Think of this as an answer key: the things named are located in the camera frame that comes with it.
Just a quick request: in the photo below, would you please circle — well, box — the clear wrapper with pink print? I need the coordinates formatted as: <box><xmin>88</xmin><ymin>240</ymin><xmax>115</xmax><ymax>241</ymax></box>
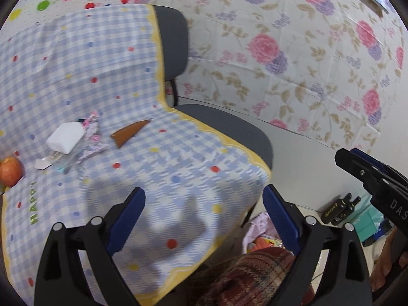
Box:
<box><xmin>76</xmin><ymin>111</ymin><xmax>109</xmax><ymax>160</ymax></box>

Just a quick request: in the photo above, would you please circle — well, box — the teal translucent bag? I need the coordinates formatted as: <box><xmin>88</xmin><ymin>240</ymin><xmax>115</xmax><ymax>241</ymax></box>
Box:
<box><xmin>354</xmin><ymin>204</ymin><xmax>394</xmax><ymax>246</ymax></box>

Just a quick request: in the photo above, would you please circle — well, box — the brown triangular piece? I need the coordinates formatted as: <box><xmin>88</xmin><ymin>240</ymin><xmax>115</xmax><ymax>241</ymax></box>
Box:
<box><xmin>110</xmin><ymin>119</ymin><xmax>151</xmax><ymax>149</ymax></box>

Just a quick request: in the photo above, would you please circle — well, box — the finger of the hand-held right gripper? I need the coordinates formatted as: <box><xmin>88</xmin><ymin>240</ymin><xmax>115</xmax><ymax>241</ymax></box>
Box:
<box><xmin>335</xmin><ymin>148</ymin><xmax>388</xmax><ymax>195</ymax></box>
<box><xmin>351</xmin><ymin>148</ymin><xmax>408</xmax><ymax>187</ymax></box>

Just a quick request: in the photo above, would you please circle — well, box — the pink-lined waste bin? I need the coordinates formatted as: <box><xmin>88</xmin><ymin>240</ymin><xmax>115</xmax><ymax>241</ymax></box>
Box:
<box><xmin>242</xmin><ymin>212</ymin><xmax>287</xmax><ymax>256</ymax></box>

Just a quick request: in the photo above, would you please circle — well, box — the red apple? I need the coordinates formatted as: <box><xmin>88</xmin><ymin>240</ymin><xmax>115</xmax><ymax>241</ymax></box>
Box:
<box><xmin>0</xmin><ymin>156</ymin><xmax>24</xmax><ymax>187</ymax></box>

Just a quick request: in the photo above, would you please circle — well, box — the blue checked dotted blanket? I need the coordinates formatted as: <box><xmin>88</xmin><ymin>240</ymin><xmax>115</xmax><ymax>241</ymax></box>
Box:
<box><xmin>0</xmin><ymin>4</ymin><xmax>271</xmax><ymax>305</ymax></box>

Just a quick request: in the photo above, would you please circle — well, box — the black bottle with gold label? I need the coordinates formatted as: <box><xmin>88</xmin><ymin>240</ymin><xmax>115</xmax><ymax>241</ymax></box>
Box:
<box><xmin>320</xmin><ymin>193</ymin><xmax>351</xmax><ymax>224</ymax></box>
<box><xmin>331</xmin><ymin>196</ymin><xmax>362</xmax><ymax>226</ymax></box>

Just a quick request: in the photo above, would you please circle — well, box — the grey fabric chair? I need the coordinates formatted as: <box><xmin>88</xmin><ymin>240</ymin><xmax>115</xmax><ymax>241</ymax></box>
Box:
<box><xmin>150</xmin><ymin>5</ymin><xmax>274</xmax><ymax>230</ymax></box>

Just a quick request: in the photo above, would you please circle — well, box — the clear wrapper with teal print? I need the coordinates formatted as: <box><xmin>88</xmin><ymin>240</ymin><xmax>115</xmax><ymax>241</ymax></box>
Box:
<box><xmin>53</xmin><ymin>151</ymin><xmax>80</xmax><ymax>174</ymax></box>

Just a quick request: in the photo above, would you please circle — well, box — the blue box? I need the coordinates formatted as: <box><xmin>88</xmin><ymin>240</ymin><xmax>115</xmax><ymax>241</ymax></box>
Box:
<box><xmin>363</xmin><ymin>226</ymin><xmax>387</xmax><ymax>247</ymax></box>

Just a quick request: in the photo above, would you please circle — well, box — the person's right hand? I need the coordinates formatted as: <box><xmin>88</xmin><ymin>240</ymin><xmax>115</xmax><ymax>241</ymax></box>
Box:
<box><xmin>371</xmin><ymin>228</ymin><xmax>408</xmax><ymax>292</ymax></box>

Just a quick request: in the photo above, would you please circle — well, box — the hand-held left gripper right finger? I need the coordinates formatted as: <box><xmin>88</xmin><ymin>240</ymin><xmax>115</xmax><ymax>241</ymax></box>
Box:
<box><xmin>262</xmin><ymin>184</ymin><xmax>373</xmax><ymax>306</ymax></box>

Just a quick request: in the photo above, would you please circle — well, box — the red plaid knit clothing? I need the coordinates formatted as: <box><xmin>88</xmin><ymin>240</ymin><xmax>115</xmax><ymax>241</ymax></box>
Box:
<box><xmin>194</xmin><ymin>249</ymin><xmax>314</xmax><ymax>306</ymax></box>

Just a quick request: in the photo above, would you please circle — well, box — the floral print plastic sheet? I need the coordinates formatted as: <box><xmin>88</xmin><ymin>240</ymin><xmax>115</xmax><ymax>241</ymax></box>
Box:
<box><xmin>132</xmin><ymin>0</ymin><xmax>405</xmax><ymax>149</ymax></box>

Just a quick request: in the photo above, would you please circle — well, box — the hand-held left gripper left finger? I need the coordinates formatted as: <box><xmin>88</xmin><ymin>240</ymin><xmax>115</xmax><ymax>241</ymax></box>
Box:
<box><xmin>33</xmin><ymin>186</ymin><xmax>146</xmax><ymax>306</ymax></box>

